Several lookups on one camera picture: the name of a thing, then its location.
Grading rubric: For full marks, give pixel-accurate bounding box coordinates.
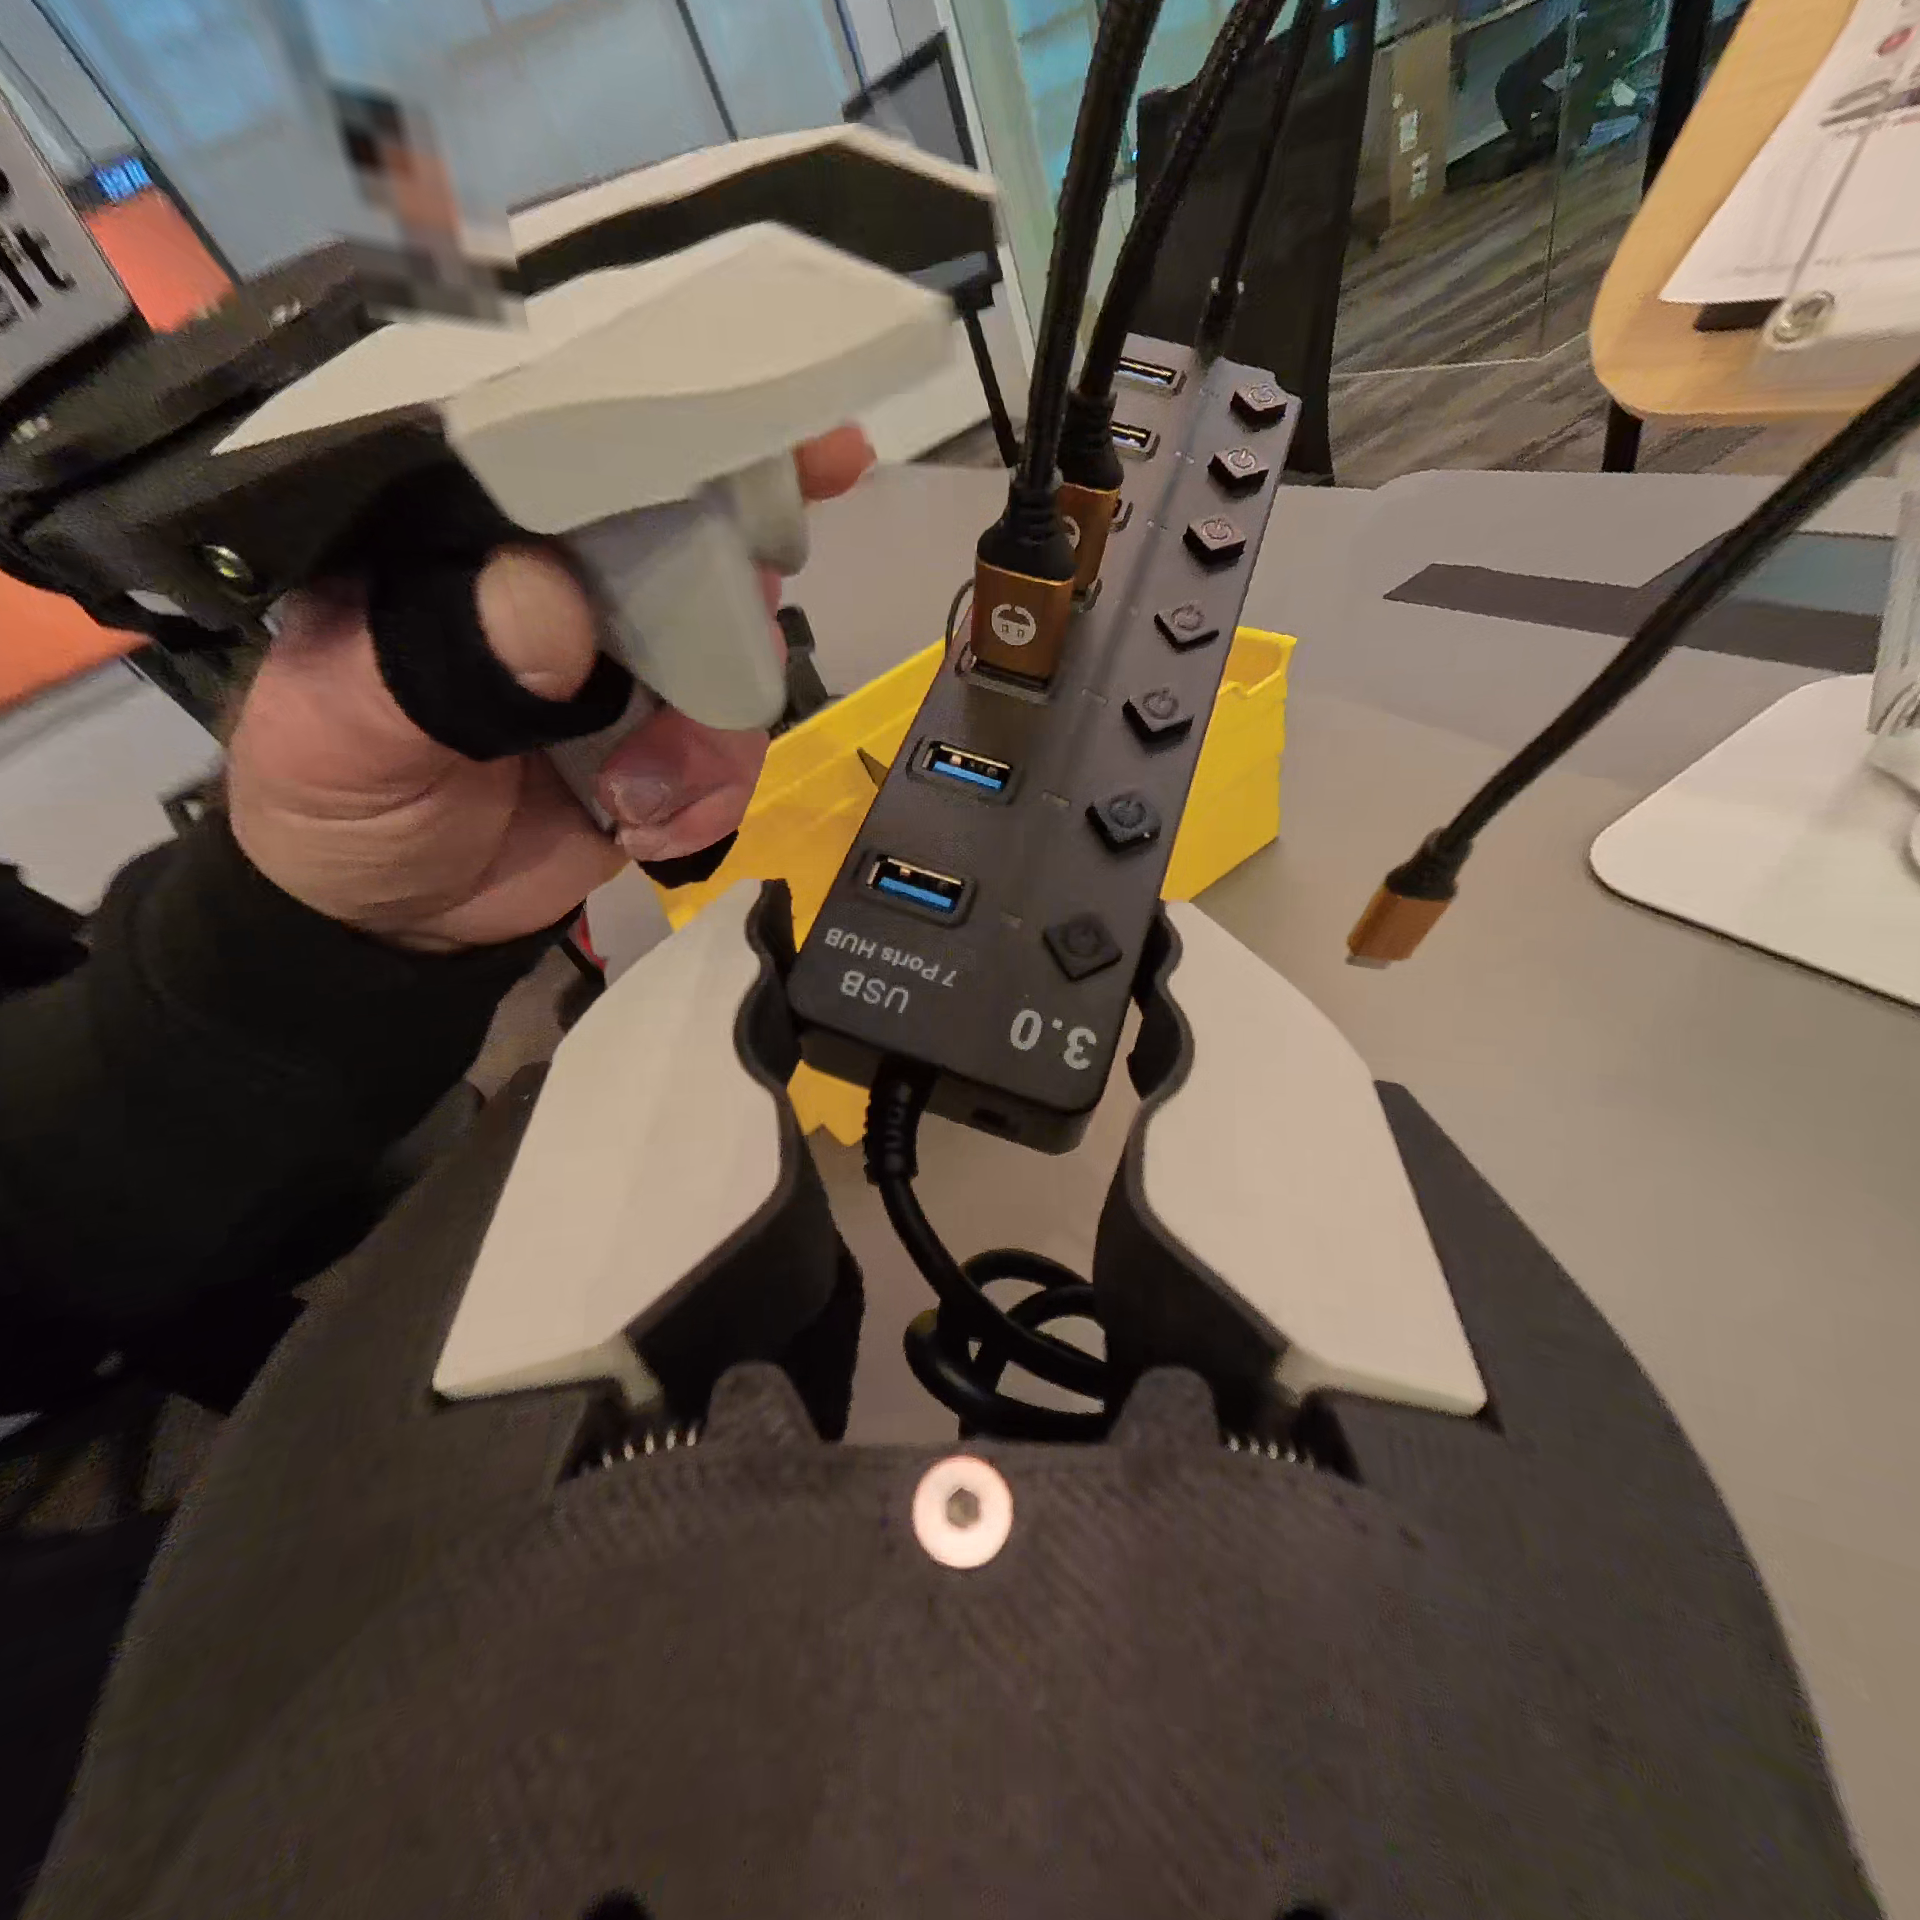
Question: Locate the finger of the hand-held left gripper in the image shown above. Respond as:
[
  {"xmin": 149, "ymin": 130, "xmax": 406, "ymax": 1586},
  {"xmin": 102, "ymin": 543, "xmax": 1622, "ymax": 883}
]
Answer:
[
  {"xmin": 509, "ymin": 123, "xmax": 1004, "ymax": 303},
  {"xmin": 216, "ymin": 225, "xmax": 963, "ymax": 536}
]

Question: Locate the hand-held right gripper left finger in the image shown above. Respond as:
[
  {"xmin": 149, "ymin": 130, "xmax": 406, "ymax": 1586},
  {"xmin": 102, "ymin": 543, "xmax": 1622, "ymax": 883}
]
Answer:
[{"xmin": 432, "ymin": 879, "xmax": 869, "ymax": 1450}]

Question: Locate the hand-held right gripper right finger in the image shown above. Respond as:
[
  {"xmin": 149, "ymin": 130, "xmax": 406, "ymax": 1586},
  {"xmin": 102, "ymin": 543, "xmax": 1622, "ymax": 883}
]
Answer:
[{"xmin": 1093, "ymin": 897, "xmax": 1490, "ymax": 1419}]

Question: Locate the black braided usb cable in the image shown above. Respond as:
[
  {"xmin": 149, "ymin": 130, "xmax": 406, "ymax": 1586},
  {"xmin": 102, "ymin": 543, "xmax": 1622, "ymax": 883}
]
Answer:
[
  {"xmin": 1055, "ymin": 0, "xmax": 1327, "ymax": 530},
  {"xmin": 952, "ymin": 0, "xmax": 1173, "ymax": 706},
  {"xmin": 1344, "ymin": 381, "xmax": 1920, "ymax": 970}
]

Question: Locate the black usb hub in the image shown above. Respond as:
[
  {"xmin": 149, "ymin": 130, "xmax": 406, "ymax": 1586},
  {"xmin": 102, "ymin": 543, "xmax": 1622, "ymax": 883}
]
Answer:
[{"xmin": 786, "ymin": 343, "xmax": 1306, "ymax": 1157}]

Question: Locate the person's left forearm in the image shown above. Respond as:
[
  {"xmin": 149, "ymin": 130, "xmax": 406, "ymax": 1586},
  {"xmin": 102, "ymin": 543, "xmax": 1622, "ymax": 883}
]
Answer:
[{"xmin": 0, "ymin": 817, "xmax": 602, "ymax": 1419}]

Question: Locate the person's left hand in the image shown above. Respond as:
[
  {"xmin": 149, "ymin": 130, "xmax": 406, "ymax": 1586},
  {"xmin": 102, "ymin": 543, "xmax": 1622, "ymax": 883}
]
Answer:
[{"xmin": 224, "ymin": 424, "xmax": 880, "ymax": 953}]

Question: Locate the yellow plastic bin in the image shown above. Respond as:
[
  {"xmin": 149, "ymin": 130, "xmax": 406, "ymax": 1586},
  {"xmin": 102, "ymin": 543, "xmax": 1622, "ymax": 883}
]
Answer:
[{"xmin": 651, "ymin": 631, "xmax": 1298, "ymax": 1143}]

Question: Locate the black chair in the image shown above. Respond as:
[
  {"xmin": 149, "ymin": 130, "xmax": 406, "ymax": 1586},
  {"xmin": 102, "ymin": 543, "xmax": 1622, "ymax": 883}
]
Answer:
[{"xmin": 1131, "ymin": 0, "xmax": 1382, "ymax": 482}]

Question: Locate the white monitor stand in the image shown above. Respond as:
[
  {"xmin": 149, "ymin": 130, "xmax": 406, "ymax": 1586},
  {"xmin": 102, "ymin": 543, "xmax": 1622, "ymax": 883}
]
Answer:
[{"xmin": 1591, "ymin": 487, "xmax": 1920, "ymax": 1009}]

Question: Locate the cardboard box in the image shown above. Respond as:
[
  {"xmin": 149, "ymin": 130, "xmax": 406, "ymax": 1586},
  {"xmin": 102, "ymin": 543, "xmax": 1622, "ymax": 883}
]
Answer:
[{"xmin": 1358, "ymin": 17, "xmax": 1456, "ymax": 242}]

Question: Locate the wooden round table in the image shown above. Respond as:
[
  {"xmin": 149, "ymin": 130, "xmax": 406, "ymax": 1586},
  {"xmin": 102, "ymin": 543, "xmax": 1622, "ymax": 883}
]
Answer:
[{"xmin": 1591, "ymin": 0, "xmax": 1920, "ymax": 473}]

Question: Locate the white printed paper sheet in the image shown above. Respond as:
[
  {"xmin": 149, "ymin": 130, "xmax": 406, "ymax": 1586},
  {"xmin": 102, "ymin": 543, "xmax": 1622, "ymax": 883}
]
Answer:
[{"xmin": 1658, "ymin": 0, "xmax": 1920, "ymax": 354}]

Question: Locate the black hub power cable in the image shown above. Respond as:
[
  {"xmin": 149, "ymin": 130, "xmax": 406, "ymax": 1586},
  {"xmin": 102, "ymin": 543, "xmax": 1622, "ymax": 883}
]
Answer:
[{"xmin": 862, "ymin": 1056, "xmax": 1119, "ymax": 1450}]

